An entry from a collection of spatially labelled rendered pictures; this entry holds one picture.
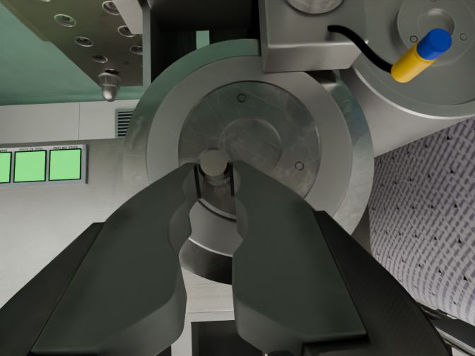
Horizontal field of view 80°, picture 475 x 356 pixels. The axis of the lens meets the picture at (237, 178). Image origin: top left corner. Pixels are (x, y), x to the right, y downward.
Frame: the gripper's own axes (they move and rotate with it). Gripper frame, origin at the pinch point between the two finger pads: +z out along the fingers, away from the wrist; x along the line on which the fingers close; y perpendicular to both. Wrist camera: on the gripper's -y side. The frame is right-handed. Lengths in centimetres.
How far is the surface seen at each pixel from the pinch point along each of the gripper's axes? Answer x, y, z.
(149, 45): -4.2, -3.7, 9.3
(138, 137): -4.8, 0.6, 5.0
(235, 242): 0.7, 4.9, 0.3
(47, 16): -21.5, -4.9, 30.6
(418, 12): 12.6, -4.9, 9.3
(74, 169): -26.7, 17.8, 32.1
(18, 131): -218, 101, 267
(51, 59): -140, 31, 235
